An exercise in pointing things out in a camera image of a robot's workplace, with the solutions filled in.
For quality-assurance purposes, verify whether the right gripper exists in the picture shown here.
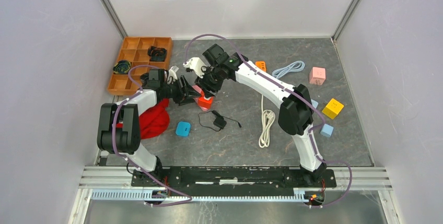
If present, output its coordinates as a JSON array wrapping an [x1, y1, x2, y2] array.
[[195, 66, 224, 98]]

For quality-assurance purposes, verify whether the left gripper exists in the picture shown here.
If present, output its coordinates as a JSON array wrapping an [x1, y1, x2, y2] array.
[[161, 76, 202, 107]]

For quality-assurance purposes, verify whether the pink triangular power strip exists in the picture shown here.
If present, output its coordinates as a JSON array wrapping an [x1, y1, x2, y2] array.
[[192, 85, 203, 94]]

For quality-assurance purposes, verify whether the red cube socket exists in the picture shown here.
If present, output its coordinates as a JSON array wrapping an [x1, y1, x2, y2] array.
[[195, 96, 214, 112]]

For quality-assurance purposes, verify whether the blue plug adapter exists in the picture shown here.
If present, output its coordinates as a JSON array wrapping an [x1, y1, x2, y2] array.
[[176, 121, 192, 137]]

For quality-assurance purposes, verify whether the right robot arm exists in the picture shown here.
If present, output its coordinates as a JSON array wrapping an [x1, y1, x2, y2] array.
[[184, 44, 327, 186]]

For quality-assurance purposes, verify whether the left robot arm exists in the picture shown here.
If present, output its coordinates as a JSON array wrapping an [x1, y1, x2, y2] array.
[[97, 69, 201, 186]]

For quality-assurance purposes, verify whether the red cloth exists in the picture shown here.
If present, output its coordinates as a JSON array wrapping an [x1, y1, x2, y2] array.
[[139, 99, 170, 139]]

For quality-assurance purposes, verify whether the orange power strip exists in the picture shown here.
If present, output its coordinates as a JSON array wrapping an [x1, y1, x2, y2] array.
[[255, 61, 267, 73]]

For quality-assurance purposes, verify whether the black coiled item top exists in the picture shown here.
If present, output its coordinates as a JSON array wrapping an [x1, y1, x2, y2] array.
[[147, 45, 167, 62]]

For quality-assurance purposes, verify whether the black green coiled item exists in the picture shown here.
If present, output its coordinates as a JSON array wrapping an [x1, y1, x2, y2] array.
[[112, 60, 132, 75]]

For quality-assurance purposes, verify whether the pink cube socket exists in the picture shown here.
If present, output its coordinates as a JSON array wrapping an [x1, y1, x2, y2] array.
[[309, 67, 326, 86]]

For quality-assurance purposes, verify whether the light blue power strip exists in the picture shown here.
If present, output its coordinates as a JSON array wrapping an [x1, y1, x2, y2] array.
[[311, 100, 318, 109]]

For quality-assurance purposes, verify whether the yellow cube socket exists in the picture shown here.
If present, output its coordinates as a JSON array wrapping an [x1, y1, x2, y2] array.
[[322, 98, 344, 120]]

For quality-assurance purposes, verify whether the small light blue cube socket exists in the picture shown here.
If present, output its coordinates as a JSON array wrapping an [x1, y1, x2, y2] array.
[[320, 124, 334, 138]]

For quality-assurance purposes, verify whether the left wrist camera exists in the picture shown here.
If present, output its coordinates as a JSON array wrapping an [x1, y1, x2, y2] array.
[[167, 66, 179, 84]]

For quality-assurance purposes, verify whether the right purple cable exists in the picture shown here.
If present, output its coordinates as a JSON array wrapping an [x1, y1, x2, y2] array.
[[185, 34, 353, 209]]

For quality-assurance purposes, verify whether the black charger with cable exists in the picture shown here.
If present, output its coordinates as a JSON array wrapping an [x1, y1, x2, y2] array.
[[198, 110, 242, 132]]

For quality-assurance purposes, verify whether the white power cord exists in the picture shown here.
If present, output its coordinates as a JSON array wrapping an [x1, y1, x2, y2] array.
[[258, 94, 276, 149]]

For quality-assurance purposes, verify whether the light blue cord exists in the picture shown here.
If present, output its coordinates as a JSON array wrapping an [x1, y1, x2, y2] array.
[[271, 60, 306, 79]]

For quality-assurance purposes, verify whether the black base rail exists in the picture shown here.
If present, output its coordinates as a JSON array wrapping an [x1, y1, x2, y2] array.
[[131, 166, 337, 197]]

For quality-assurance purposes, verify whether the white cable duct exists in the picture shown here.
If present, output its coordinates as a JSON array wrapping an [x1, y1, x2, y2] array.
[[91, 189, 308, 203]]

